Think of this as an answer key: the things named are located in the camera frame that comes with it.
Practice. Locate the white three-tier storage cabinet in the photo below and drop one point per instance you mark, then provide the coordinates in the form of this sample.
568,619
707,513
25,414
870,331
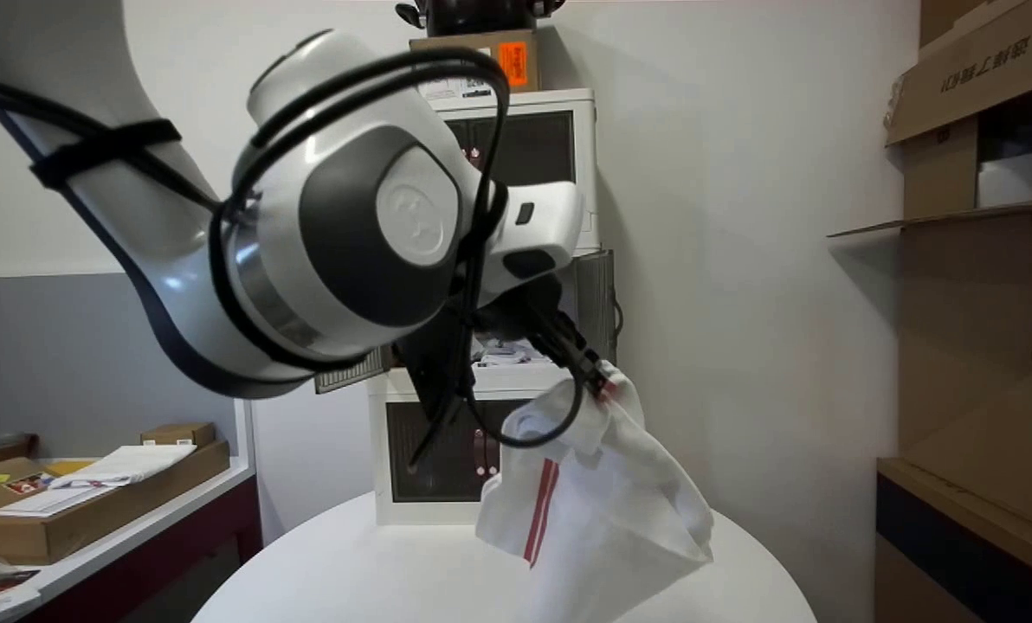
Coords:
436,472

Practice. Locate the white side shelf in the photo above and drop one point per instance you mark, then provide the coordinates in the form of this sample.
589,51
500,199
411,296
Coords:
123,549

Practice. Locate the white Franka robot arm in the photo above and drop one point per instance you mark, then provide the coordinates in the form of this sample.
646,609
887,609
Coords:
356,236

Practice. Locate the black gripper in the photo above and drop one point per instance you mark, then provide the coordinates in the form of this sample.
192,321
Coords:
437,363

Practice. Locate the cardboard box on cabinet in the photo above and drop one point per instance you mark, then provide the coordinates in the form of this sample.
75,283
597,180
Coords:
523,52

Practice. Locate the flat cardboard box with papers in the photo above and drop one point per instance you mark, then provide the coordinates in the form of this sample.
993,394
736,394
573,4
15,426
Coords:
79,488

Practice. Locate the stacked cardboard boxes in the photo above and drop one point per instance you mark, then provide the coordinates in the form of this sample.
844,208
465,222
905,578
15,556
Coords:
953,500

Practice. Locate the white towels in cabinet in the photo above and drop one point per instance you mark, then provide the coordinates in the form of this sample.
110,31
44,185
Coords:
489,352

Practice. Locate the white towel with red stripe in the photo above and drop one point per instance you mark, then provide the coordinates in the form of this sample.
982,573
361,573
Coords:
600,518

